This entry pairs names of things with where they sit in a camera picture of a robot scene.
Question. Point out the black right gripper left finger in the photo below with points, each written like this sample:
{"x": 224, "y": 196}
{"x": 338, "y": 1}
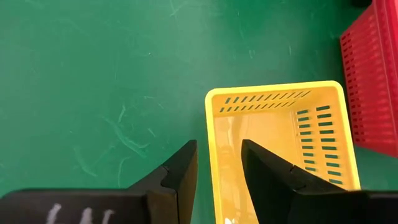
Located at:
{"x": 155, "y": 205}

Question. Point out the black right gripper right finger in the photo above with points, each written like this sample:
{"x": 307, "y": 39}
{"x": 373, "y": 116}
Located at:
{"x": 280, "y": 202}

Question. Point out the small yellow plastic basket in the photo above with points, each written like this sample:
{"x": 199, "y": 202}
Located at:
{"x": 273, "y": 124}

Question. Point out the large red plastic basket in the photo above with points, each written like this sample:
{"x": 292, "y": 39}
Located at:
{"x": 370, "y": 93}

